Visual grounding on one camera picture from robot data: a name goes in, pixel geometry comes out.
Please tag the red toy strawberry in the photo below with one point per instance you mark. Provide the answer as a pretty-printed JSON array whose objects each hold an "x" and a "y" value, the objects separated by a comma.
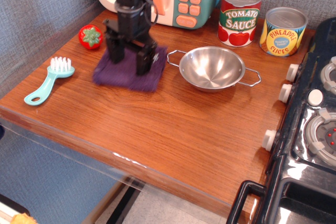
[{"x": 90, "y": 37}]

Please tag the black toy stove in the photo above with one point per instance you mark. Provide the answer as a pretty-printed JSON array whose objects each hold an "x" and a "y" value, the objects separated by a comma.
[{"x": 300, "y": 175}]

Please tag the yellow object in corner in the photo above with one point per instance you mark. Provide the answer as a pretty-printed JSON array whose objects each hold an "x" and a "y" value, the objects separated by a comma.
[{"x": 23, "y": 219}]

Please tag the purple cloth napkin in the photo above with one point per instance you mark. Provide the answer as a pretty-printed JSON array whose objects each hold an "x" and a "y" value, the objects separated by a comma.
[{"x": 123, "y": 74}]

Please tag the teal dish brush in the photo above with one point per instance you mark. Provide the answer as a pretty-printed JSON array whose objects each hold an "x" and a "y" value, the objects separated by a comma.
[{"x": 60, "y": 67}]

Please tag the tomato sauce can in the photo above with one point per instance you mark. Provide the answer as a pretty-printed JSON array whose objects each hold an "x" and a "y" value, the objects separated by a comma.
[{"x": 238, "y": 21}]

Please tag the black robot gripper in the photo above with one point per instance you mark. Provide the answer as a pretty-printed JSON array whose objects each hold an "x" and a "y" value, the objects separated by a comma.
[{"x": 131, "y": 30}]

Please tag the stainless steel pot with handles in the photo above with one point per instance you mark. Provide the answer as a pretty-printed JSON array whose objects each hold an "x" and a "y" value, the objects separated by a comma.
[{"x": 211, "y": 68}]

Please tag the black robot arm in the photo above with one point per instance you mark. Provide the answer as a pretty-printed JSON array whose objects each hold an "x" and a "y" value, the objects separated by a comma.
[{"x": 133, "y": 6}]

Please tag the pineapple slices can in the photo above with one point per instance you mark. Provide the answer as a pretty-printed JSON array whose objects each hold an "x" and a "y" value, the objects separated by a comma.
[{"x": 283, "y": 31}]

